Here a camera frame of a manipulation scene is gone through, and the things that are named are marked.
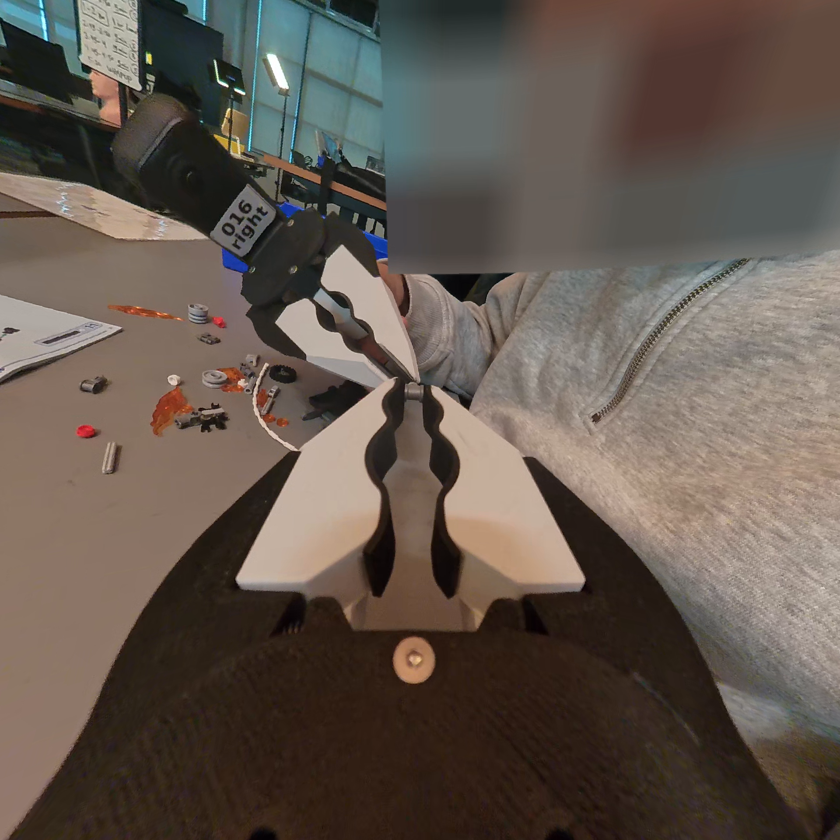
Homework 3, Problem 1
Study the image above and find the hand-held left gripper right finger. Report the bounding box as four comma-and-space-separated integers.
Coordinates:
420, 384, 586, 631

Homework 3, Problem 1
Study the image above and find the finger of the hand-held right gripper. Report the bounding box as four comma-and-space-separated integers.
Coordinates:
314, 246, 421, 383
274, 297, 398, 389

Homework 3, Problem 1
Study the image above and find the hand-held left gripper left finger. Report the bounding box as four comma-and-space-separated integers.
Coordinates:
235, 378, 406, 632

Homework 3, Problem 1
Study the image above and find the lego instruction booklet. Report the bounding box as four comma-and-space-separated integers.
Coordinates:
0, 294, 123, 385

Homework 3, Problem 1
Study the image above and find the person's right forearm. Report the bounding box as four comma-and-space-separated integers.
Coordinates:
402, 271, 552, 403

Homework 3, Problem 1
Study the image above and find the black lego vehicle model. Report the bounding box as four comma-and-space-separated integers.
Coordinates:
302, 379, 371, 422

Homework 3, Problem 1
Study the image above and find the white flexible lego whip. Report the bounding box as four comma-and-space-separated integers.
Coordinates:
251, 363, 301, 452

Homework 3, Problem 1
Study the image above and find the transparent orange lego flame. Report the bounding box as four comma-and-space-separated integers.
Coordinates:
107, 303, 186, 323
150, 386, 190, 437

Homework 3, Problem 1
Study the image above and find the blue storage bin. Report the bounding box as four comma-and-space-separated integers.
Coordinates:
222, 223, 389, 278

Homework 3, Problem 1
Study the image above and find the white marbled board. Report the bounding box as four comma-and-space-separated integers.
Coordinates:
0, 171, 212, 241

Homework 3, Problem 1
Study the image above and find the background wooden table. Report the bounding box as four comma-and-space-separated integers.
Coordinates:
259, 151, 388, 221

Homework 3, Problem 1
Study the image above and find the white printed chart board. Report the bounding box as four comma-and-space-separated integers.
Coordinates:
77, 0, 144, 91

